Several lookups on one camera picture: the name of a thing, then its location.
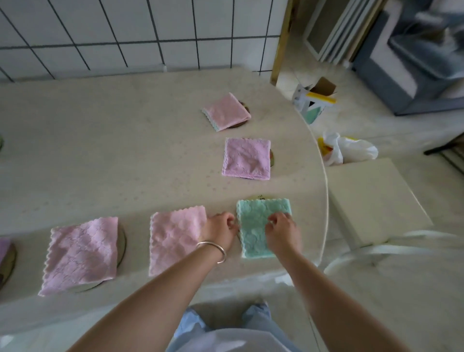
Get person's left hand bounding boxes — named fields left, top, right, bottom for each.
left=198, top=211, right=240, bottom=254

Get person's right hand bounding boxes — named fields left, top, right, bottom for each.
left=264, top=211, right=304, bottom=260

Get pink and green towel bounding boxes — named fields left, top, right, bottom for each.
left=201, top=91, right=253, bottom=132
left=236, top=197, right=293, bottom=260

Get we are friends placemat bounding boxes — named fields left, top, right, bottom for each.
left=70, top=223, right=128, bottom=294

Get person's right forearm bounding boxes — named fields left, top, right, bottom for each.
left=281, top=249, right=411, bottom=352

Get person's left forearm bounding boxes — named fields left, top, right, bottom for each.
left=68, top=246, right=224, bottom=352

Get person's blue jeans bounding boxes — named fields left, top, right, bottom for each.
left=173, top=302, right=273, bottom=337

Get person's white shirt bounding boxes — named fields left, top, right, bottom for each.
left=165, top=327, right=302, bottom=352

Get cream curved back chair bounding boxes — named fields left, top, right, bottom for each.
left=321, top=156, right=464, bottom=279

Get white plastic bag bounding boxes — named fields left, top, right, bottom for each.
left=317, top=130, right=379, bottom=167

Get dark blue panel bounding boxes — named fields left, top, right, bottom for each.
left=350, top=8, right=464, bottom=118

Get white leaning boards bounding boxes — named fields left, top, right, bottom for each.
left=301, top=0, right=387, bottom=67

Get grey blue sofa cushions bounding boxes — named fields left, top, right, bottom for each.
left=387, top=0, right=464, bottom=81

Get silver bangle bracelet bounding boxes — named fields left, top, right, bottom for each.
left=195, top=240, right=228, bottom=265

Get dark metal frame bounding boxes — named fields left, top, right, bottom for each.
left=423, top=133, right=464, bottom=176

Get gold metal door frame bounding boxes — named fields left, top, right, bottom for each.
left=270, top=0, right=301, bottom=88

